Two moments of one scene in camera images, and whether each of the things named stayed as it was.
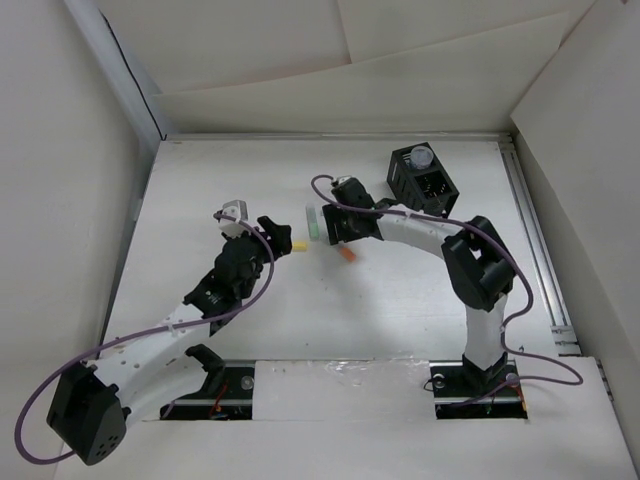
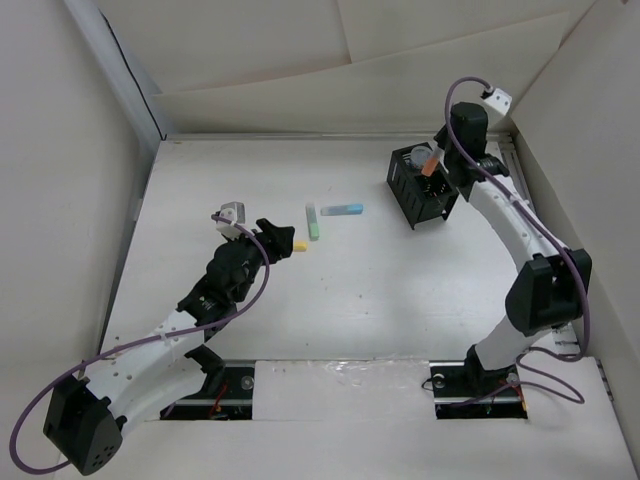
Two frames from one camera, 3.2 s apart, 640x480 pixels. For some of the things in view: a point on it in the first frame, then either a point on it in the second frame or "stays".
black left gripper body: (261, 255) stays
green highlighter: (312, 221) stays
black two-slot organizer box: (426, 189) stays
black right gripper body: (345, 220) to (441, 138)
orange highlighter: (348, 254) to (430, 163)
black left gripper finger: (280, 240) stays
